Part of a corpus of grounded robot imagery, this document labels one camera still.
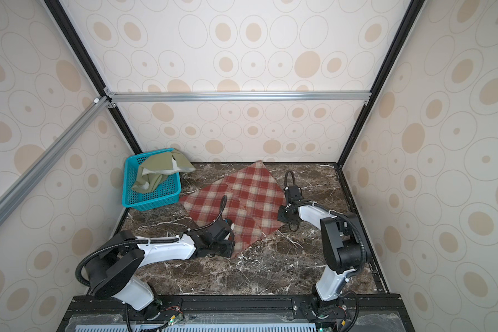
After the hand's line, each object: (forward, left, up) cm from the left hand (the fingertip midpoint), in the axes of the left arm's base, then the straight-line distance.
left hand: (240, 248), depth 86 cm
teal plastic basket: (+30, +39, -2) cm, 49 cm away
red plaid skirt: (+26, -3, -2) cm, 27 cm away
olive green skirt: (+34, +44, +8) cm, 56 cm away
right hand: (+16, -20, -1) cm, 26 cm away
